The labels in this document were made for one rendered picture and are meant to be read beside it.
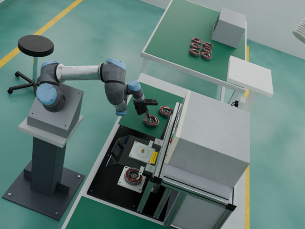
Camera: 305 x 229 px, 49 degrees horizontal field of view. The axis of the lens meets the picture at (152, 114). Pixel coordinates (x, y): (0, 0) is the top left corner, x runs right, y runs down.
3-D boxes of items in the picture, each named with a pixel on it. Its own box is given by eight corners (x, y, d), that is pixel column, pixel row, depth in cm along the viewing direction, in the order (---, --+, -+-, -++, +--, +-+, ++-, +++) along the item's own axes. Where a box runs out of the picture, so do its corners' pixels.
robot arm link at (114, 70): (34, 83, 200) (120, 82, 186) (37, 59, 202) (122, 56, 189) (45, 88, 211) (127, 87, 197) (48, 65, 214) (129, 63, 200)
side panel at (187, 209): (164, 226, 191) (181, 192, 171) (164, 221, 193) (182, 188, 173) (209, 243, 191) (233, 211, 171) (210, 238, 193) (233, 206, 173)
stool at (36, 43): (-2, 90, 347) (-3, 43, 312) (23, 67, 386) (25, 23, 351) (47, 108, 346) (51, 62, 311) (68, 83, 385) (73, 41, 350)
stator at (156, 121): (145, 127, 249) (146, 124, 247) (142, 117, 257) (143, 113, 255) (159, 128, 253) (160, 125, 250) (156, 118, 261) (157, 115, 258)
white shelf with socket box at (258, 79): (205, 122, 274) (228, 77, 245) (209, 98, 303) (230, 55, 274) (246, 137, 273) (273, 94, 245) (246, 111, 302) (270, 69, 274)
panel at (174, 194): (163, 221, 190) (179, 190, 172) (181, 145, 242) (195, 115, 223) (165, 222, 190) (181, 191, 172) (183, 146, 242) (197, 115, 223)
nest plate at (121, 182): (117, 184, 201) (117, 183, 201) (124, 166, 213) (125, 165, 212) (140, 193, 201) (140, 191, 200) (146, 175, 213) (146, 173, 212)
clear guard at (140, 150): (105, 167, 179) (107, 160, 175) (119, 138, 197) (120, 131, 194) (162, 188, 178) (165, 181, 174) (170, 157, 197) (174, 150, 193)
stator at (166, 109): (171, 119, 264) (173, 116, 262) (158, 116, 263) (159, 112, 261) (172, 111, 273) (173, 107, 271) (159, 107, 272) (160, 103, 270)
